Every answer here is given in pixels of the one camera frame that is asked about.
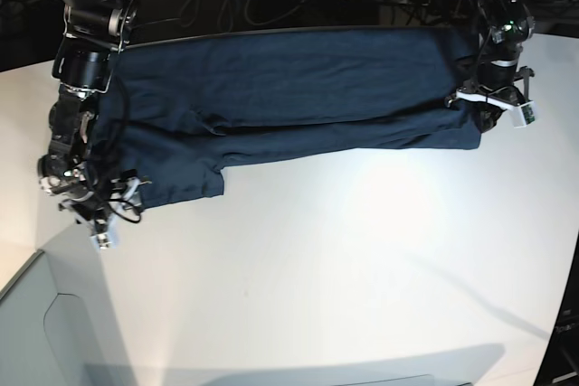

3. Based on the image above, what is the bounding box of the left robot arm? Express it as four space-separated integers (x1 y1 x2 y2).
446 0 537 133

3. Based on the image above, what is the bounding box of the dark blue T-shirt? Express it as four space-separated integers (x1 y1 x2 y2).
89 28 481 208

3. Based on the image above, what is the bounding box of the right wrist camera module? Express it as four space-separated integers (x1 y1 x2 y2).
90 227 119 250

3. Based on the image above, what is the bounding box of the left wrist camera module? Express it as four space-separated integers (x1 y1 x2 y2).
510 101 537 128

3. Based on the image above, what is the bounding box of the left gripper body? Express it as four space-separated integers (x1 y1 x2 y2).
445 60 536 115

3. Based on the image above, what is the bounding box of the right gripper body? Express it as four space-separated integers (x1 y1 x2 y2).
37 155 144 237

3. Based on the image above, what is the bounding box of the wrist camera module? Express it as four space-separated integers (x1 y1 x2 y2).
90 227 119 250
510 101 537 128

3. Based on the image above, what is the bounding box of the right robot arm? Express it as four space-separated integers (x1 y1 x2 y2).
37 0 142 249

